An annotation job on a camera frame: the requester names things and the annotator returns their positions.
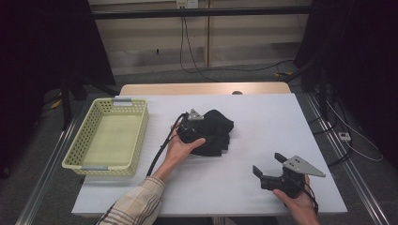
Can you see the black horizontal metal bar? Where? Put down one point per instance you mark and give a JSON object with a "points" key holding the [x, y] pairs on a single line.
{"points": [[203, 13]]}

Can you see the light wooden table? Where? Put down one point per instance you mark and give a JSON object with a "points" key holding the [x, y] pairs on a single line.
{"points": [[187, 88]]}

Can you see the white wall socket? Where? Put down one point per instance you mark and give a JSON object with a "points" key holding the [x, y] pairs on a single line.
{"points": [[187, 3]]}

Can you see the pale yellow perforated plastic basket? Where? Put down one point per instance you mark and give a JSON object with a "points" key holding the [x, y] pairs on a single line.
{"points": [[109, 137]]}

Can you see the person's left hand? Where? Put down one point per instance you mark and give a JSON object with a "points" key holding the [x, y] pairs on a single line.
{"points": [[178, 151]]}

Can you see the black cloth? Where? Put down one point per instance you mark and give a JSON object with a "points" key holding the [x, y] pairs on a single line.
{"points": [[217, 131]]}

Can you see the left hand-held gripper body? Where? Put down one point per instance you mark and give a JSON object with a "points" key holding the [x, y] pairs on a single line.
{"points": [[191, 128]]}

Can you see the black metal stand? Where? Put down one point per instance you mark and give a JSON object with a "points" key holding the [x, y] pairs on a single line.
{"points": [[65, 100]]}

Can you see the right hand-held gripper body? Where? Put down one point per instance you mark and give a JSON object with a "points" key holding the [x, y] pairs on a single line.
{"points": [[292, 179]]}

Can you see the dark curtain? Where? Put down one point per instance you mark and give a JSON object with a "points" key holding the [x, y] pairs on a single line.
{"points": [[353, 47], [47, 40]]}

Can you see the person's right hand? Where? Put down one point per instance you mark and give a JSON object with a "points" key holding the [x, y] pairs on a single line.
{"points": [[300, 207]]}

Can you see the metal floor rail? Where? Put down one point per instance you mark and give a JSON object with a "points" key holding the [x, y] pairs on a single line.
{"points": [[47, 168], [347, 162]]}

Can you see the white power strip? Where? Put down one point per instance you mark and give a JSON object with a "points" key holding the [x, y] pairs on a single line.
{"points": [[344, 136]]}

